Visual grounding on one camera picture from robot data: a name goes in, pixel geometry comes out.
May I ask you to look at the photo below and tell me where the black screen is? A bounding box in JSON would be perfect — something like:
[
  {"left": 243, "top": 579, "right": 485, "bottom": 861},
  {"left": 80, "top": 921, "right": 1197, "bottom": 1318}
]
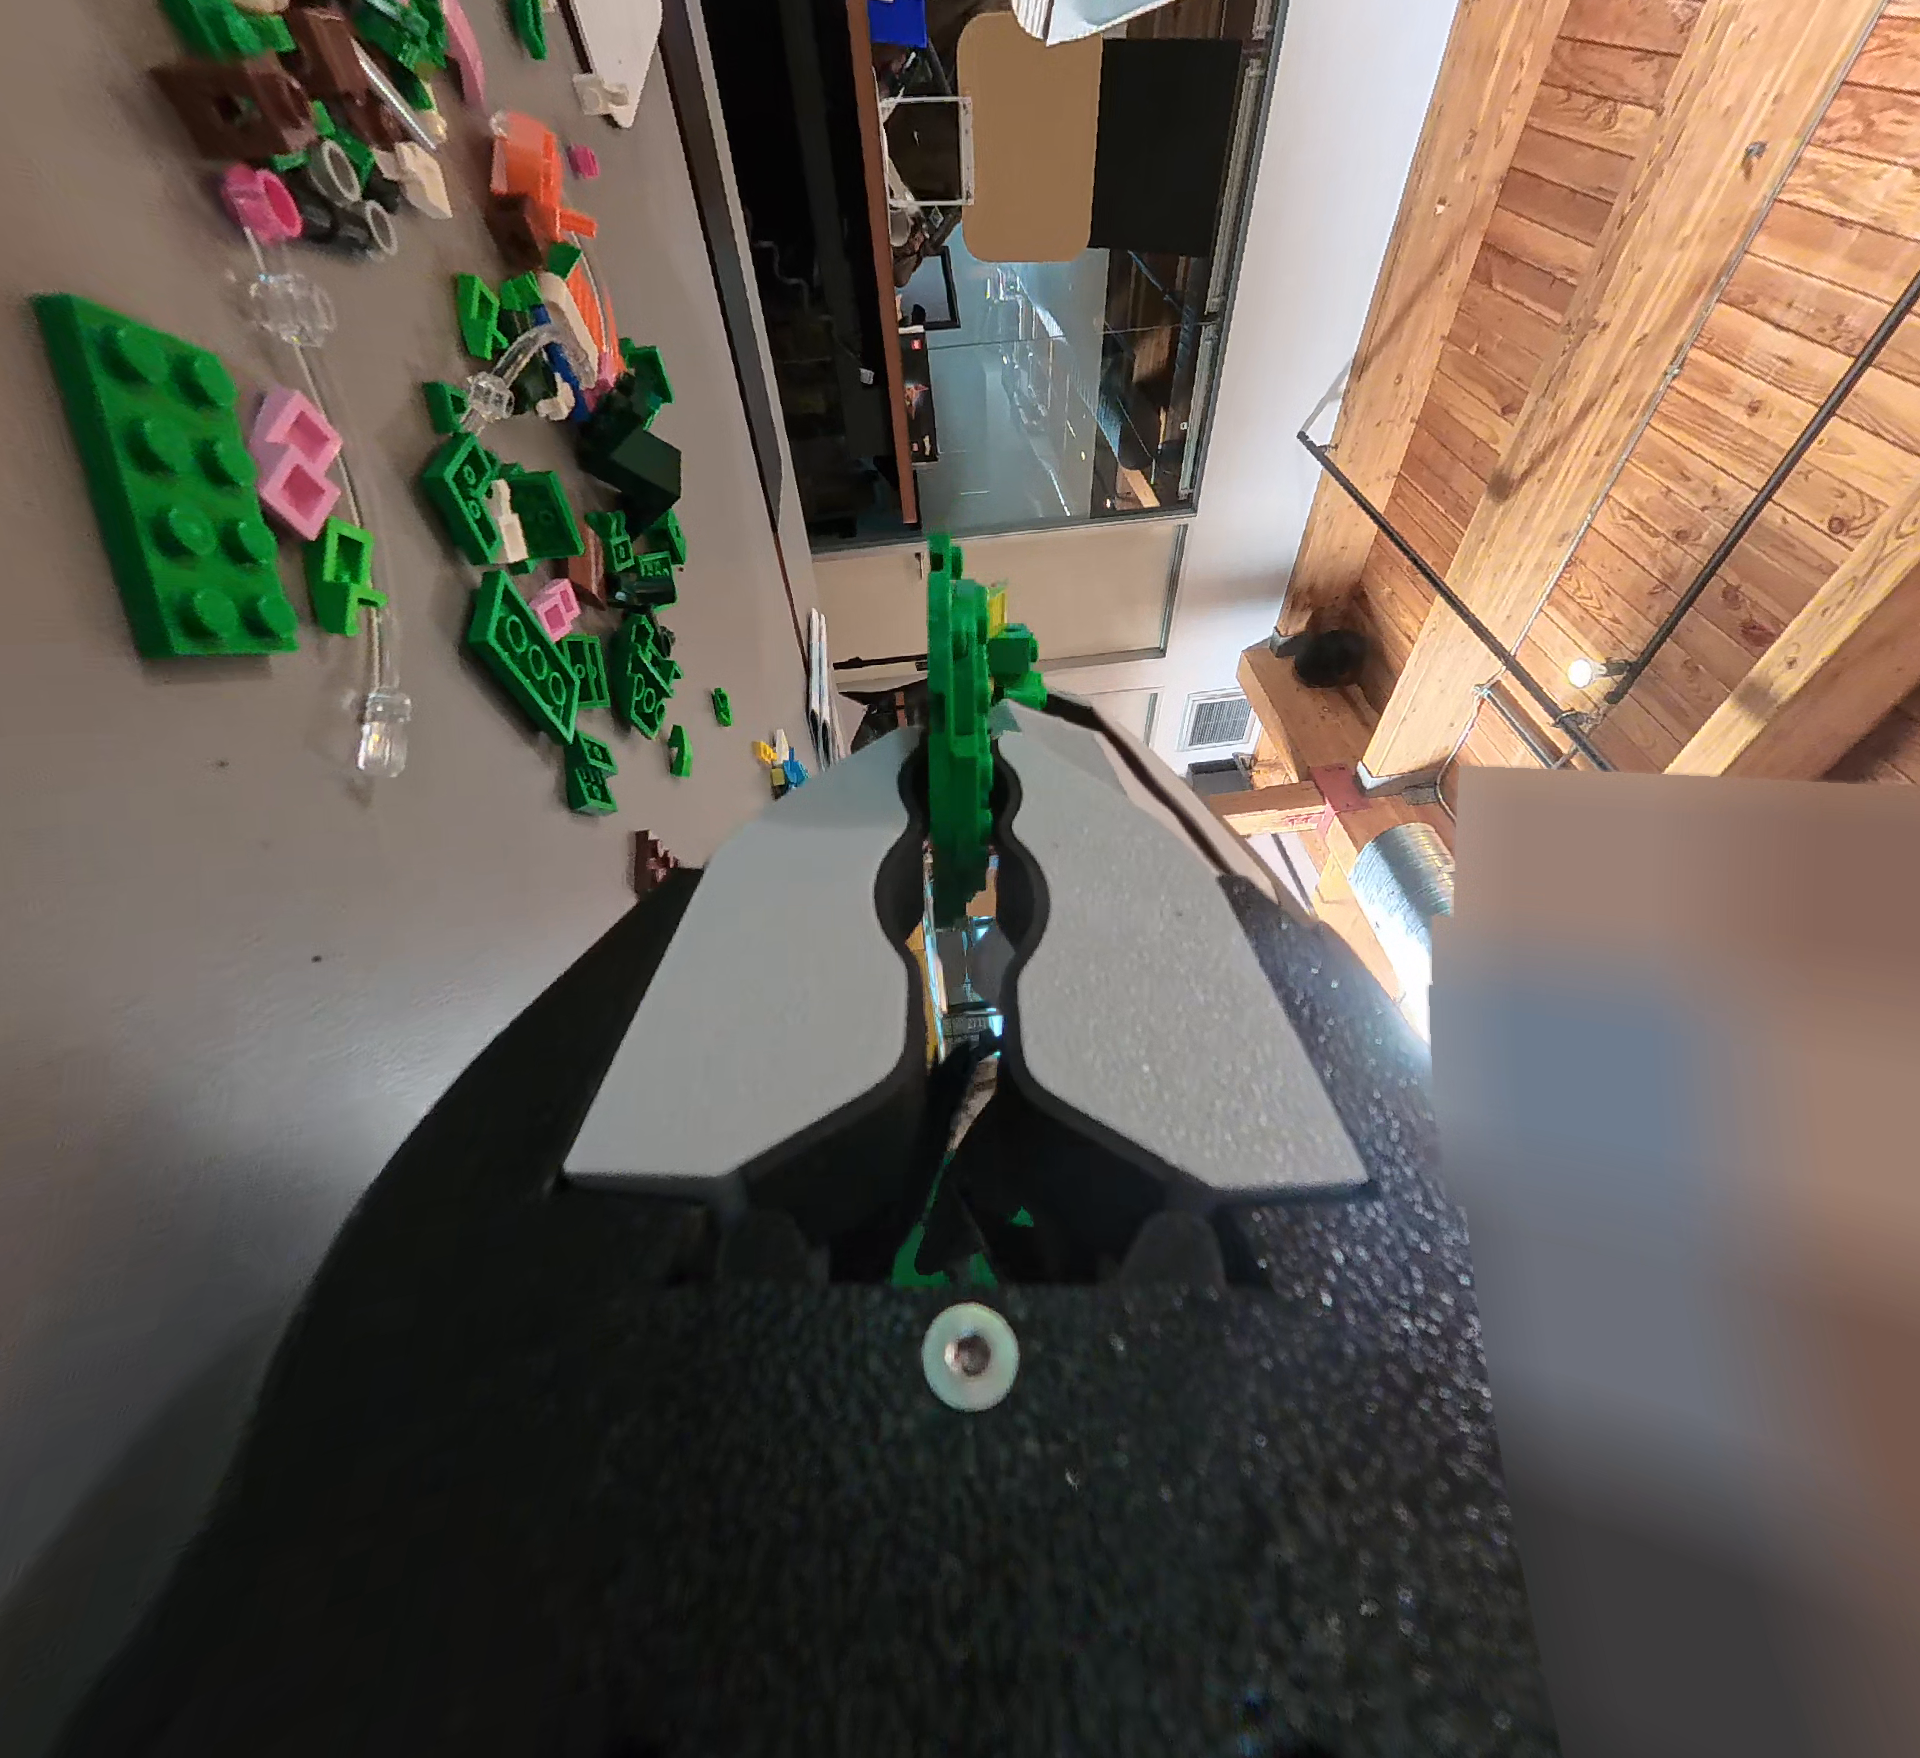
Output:
[{"left": 1084, "top": 31, "right": 1250, "bottom": 263}]

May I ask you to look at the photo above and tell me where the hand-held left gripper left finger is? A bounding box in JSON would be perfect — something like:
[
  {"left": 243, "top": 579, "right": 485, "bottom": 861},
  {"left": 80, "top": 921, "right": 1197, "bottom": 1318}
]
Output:
[{"left": 558, "top": 734, "right": 939, "bottom": 1251}]

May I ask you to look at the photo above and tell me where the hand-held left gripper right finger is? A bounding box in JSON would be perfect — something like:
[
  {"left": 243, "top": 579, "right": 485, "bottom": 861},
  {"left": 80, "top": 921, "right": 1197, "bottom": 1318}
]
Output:
[{"left": 976, "top": 702, "right": 1371, "bottom": 1251}]

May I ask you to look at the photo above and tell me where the green lego plate assembly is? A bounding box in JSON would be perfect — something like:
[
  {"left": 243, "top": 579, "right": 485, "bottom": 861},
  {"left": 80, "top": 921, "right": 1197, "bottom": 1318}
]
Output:
[{"left": 907, "top": 530, "right": 1054, "bottom": 936}]

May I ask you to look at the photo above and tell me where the large silver ventilation duct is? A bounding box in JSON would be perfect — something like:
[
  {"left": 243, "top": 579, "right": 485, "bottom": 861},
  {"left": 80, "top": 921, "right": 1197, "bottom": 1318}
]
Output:
[{"left": 1350, "top": 824, "right": 1461, "bottom": 970}]

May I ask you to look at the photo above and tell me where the cardboard sheet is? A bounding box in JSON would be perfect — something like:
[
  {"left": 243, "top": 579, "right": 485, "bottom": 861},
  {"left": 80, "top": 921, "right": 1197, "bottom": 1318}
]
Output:
[{"left": 959, "top": 12, "right": 1108, "bottom": 268}]

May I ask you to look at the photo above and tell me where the clear lego piece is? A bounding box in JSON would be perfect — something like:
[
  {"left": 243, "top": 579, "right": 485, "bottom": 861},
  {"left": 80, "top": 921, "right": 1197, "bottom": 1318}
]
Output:
[{"left": 335, "top": 686, "right": 421, "bottom": 790}]

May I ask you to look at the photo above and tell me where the cluster of green lego parts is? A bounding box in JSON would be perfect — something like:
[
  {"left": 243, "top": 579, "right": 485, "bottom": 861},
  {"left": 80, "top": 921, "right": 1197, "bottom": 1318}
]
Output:
[{"left": 30, "top": 0, "right": 736, "bottom": 823}]

